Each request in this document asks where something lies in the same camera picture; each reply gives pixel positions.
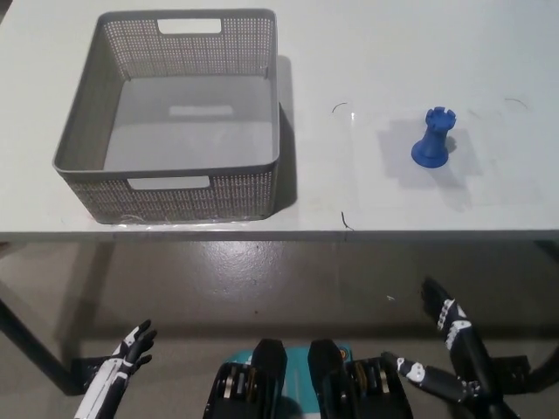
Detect grey perforated plastic basket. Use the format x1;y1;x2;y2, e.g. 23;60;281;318
52;8;281;225

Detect black table foot plate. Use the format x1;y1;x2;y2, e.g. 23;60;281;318
71;355;113;381
478;354;530;377

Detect robot body black teal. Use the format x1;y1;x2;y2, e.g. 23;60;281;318
202;338;414;419

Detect black metal table leg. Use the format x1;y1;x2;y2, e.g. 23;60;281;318
0;278;76;396
528;342;559;388

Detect blue rook chess piece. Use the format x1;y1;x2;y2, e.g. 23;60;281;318
410;106;458;168

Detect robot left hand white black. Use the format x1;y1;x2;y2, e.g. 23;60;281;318
72;319;159;419

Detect robot right hand white black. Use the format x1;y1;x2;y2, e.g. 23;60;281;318
381;276;519;419

